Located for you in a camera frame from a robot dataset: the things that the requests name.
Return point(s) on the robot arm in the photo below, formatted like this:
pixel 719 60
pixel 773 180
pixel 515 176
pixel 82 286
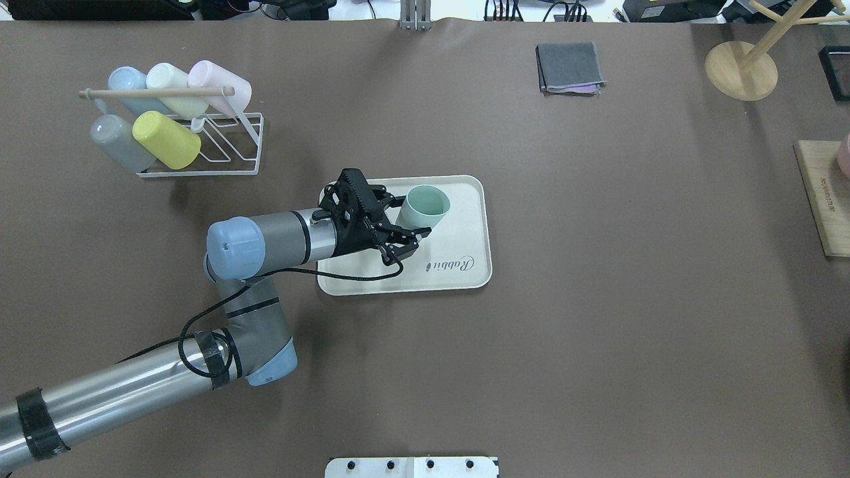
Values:
pixel 243 254

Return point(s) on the blue cup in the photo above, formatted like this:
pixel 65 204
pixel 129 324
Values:
pixel 130 78

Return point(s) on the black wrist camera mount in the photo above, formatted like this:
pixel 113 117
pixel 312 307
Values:
pixel 351 199

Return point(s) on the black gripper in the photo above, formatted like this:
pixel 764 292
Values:
pixel 352 241

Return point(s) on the cream cup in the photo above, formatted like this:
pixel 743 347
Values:
pixel 166 76

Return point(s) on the green cup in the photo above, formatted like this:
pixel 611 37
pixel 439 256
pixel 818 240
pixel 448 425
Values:
pixel 424 207

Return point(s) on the grey cup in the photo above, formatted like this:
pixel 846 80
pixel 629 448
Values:
pixel 112 134

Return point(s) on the yellow cup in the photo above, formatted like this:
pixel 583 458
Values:
pixel 171 143

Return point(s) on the pink cup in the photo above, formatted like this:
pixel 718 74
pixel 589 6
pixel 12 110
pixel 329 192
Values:
pixel 206 74

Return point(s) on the white wire cup rack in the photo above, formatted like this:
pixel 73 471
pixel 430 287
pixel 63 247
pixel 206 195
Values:
pixel 229 146

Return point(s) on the pink bowl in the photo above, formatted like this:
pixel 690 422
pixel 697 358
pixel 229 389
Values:
pixel 843 156

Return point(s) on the dark brown small tray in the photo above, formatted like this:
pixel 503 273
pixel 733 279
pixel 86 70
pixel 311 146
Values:
pixel 834 60

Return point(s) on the cream rabbit tray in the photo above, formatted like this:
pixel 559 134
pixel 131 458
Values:
pixel 456 254

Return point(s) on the wooden cutting board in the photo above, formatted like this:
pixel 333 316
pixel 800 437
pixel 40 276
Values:
pixel 827 193

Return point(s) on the aluminium frame post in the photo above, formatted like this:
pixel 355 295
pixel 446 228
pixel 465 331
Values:
pixel 415 15

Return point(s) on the grey folded cloth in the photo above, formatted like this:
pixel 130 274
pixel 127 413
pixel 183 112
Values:
pixel 569 68

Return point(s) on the wooden mug tree stand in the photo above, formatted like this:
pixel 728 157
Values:
pixel 745 71

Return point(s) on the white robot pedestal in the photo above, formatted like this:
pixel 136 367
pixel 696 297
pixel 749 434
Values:
pixel 424 466

